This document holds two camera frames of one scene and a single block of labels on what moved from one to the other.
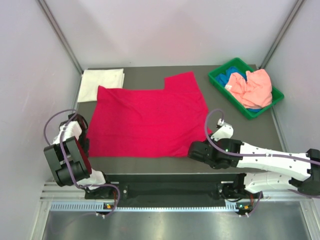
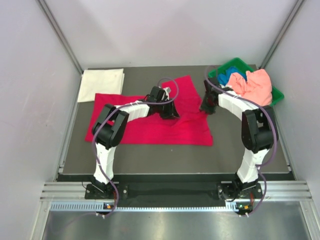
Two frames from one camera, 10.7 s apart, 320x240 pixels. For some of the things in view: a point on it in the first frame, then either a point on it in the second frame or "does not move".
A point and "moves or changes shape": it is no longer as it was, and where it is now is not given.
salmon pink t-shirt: [255, 92] does not move
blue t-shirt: [222, 78] does not move
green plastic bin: [277, 95] does not move
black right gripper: [206, 142] to [204, 108]
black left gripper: [86, 148] to [171, 112]
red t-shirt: [148, 123] moves or changes shape
